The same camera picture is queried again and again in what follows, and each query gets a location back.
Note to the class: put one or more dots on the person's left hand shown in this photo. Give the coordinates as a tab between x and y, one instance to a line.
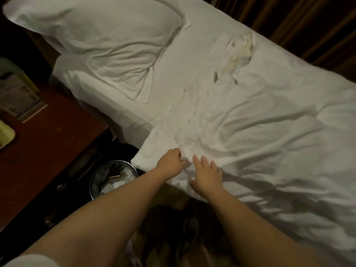
171	163

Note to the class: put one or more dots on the person's right hand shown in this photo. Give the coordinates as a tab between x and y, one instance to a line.
207	178

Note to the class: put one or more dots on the white duvet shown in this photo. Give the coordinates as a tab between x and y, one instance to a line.
267	130

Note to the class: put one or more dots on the white bed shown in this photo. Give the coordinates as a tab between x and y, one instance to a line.
167	69

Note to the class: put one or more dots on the white pillow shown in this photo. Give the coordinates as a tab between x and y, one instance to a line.
105	30

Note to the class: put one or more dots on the person's left forearm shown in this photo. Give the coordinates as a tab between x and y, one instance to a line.
94	225

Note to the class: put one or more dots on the person's right forearm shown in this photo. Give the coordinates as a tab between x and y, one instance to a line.
261	236

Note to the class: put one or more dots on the person's right leg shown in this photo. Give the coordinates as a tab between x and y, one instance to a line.
197	255

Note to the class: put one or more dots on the person's white printed shirt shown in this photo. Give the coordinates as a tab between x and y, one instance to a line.
30	260

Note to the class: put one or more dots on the black trash bin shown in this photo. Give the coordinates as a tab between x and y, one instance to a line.
113	178

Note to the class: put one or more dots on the dark wooden nightstand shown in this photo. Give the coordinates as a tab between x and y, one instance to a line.
44	158

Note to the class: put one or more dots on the brown curtain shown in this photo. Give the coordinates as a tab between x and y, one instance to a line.
300	25

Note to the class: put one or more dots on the dark tissue box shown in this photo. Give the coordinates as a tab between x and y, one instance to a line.
11	66

